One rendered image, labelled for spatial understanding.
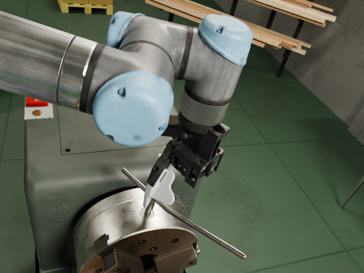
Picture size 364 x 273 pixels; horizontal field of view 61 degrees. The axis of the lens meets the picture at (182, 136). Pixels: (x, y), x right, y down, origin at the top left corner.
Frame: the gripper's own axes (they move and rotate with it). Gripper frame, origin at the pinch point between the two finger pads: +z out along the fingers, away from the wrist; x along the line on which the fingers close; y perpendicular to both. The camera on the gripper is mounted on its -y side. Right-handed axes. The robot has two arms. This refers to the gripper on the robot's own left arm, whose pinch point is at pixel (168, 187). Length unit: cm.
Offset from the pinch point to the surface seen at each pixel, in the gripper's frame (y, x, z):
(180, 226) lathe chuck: 3.7, 4.5, 14.3
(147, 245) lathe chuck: 0.4, -2.3, 19.0
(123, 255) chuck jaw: -1.5, -8.0, 19.5
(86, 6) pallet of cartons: -391, 267, 124
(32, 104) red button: -52, 0, 11
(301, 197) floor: 20, 189, 130
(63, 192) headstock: -22.1, -10.0, 15.1
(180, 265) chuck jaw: 8.2, 2.6, 24.1
